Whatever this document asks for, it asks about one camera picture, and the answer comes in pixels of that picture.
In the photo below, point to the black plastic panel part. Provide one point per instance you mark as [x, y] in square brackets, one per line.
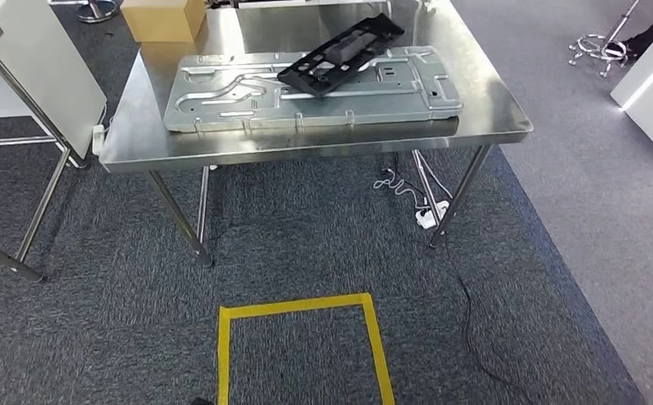
[360, 42]

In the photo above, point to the stainless steel workbench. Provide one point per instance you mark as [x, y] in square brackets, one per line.
[488, 112]

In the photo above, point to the stamped grey metal plate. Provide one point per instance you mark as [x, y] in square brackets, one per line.
[220, 114]

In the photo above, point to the brown cardboard box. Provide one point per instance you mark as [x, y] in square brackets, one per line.
[159, 22]

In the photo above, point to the chrome round stanchion base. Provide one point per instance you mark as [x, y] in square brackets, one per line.
[100, 12]

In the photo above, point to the white partition panel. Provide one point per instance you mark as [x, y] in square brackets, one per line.
[52, 72]

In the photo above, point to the chrome chair star base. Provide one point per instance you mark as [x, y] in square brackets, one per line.
[600, 47]

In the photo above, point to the person's leg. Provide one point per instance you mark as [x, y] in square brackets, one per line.
[648, 36]

